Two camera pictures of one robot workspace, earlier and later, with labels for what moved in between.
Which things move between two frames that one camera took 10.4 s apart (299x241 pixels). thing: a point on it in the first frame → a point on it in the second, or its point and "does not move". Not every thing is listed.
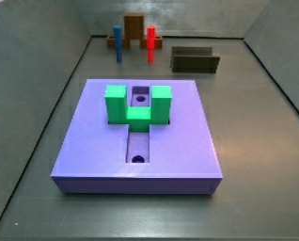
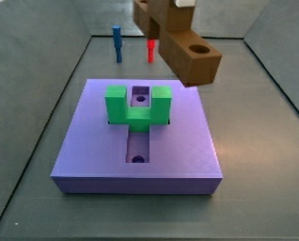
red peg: x=151 y=43 does not move
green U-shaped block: x=139 y=117 does not move
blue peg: x=118 y=37 does not move
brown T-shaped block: x=134 y=31 → x=190 y=56
